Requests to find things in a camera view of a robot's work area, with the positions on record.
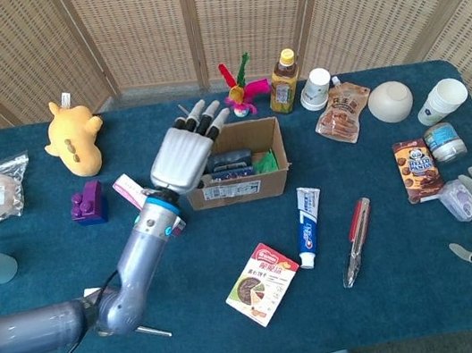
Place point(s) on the woven folding screen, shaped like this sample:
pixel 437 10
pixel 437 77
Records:
pixel 236 13

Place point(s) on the red white snack packet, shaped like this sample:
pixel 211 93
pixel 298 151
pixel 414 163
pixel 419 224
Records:
pixel 261 287

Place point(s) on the small jar with blue label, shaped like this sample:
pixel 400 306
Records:
pixel 444 144

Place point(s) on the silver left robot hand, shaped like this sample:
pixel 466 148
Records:
pixel 180 156

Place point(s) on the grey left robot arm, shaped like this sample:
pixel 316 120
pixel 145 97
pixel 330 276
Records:
pixel 140 256

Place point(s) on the white cup with label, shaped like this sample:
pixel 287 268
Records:
pixel 316 90

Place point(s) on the brown cardboard box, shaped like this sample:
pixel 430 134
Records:
pixel 238 189

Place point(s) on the yellow plush toy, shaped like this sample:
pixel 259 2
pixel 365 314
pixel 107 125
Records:
pixel 76 144

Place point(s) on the green crumpled item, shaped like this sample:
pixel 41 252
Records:
pixel 266 162

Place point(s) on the teal blue tablecloth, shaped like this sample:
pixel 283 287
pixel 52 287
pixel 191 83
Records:
pixel 245 342

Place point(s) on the purple toy block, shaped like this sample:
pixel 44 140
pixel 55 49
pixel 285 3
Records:
pixel 89 205

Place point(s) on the white cube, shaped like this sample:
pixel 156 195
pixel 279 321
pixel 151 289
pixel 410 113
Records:
pixel 92 292

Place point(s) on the clear plastic purple container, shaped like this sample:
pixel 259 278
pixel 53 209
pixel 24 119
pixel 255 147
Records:
pixel 459 200

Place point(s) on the beige bowl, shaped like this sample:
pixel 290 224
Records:
pixel 390 103

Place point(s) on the blue patterned flat pack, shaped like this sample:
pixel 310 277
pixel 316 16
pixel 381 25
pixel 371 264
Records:
pixel 231 173

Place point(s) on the white paper cup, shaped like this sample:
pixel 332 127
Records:
pixel 441 103

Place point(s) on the yellow tea bottle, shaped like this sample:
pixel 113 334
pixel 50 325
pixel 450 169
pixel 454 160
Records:
pixel 285 89

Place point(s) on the silver metal tool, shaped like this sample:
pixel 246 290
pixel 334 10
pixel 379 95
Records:
pixel 155 331

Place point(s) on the brown panda biscuit box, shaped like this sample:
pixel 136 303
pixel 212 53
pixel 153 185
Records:
pixel 418 171

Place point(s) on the brown snack pouch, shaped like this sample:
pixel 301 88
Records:
pixel 343 115

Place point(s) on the red tongs in plastic wrap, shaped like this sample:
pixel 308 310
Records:
pixel 357 237

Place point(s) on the colourful feather shuttlecock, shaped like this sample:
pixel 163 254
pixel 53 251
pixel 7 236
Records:
pixel 242 94

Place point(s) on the pink white toothpaste carton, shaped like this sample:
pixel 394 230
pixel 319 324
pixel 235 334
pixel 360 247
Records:
pixel 127 190

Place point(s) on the blue white toothpaste tube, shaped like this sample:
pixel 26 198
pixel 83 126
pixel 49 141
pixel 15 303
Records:
pixel 309 227

